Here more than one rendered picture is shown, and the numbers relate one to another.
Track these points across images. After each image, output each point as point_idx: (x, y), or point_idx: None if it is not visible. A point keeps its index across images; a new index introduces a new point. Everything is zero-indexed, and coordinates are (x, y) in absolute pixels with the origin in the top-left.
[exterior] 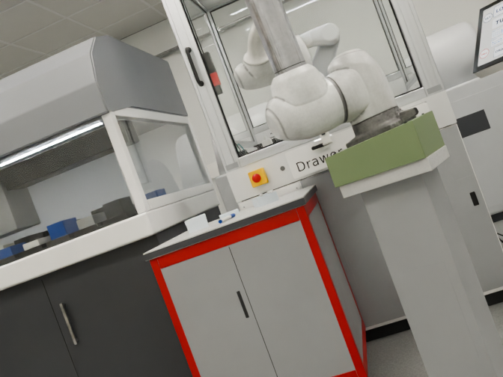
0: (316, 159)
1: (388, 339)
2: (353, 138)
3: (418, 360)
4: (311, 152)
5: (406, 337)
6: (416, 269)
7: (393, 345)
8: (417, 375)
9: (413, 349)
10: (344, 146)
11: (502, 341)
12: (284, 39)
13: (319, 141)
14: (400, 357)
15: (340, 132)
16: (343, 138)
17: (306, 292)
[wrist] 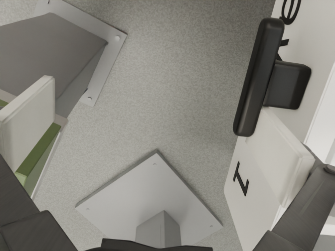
0: (290, 18)
1: (270, 6)
2: (244, 222)
3: (176, 24)
4: (318, 13)
5: (253, 29)
6: None
7: (247, 8)
8: (138, 11)
9: (210, 26)
10: (251, 166)
11: (152, 105)
12: None
13: (313, 97)
14: (200, 7)
15: (273, 221)
16: (259, 196)
17: None
